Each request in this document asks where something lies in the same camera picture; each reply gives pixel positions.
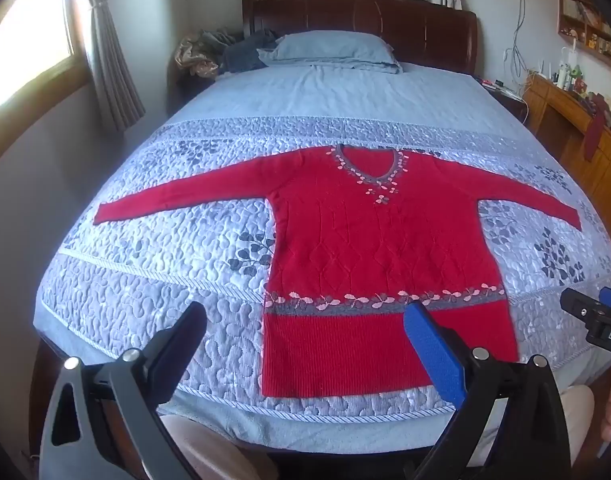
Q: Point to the dark wooden headboard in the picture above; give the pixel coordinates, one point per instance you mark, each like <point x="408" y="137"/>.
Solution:
<point x="385" y="20"/>

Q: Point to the person's leg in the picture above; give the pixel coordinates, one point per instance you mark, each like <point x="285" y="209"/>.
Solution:
<point x="578" y="420"/>
<point x="220" y="452"/>

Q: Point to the red knitted sweater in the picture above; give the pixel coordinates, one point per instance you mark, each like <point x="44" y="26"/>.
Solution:
<point x="365" y="240"/>

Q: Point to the grey floral quilt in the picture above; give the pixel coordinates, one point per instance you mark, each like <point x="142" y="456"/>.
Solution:
<point x="185" y="240"/>

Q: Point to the beige crumpled cloth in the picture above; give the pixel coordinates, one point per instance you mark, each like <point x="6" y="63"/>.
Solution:
<point x="195" y="55"/>

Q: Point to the dark red hanging cloth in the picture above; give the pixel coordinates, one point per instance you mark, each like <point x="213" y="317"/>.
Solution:
<point x="595" y="130"/>

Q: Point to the wooden desk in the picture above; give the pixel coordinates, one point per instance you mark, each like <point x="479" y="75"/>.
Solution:
<point x="565" y="120"/>

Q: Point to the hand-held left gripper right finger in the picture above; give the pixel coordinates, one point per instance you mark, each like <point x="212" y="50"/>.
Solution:
<point x="430" y="350"/>

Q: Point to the wooden wall shelf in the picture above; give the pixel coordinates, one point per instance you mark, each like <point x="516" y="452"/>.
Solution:
<point x="585" y="15"/>

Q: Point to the dark blue clothing pile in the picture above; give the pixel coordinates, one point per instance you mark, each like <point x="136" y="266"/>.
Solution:
<point x="243" y="55"/>

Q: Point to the grey window curtain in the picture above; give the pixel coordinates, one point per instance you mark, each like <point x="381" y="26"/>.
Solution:
<point x="110" y="60"/>

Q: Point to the dark nightstand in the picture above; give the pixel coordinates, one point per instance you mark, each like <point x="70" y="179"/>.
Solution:
<point x="505" y="97"/>

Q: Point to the blue pillow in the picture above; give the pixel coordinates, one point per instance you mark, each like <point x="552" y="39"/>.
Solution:
<point x="330" y="50"/>

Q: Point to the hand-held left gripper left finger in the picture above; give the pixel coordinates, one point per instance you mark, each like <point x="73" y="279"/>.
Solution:
<point x="185" y="332"/>

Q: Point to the wooden framed window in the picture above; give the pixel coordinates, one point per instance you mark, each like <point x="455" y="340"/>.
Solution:
<point x="20" y="45"/>

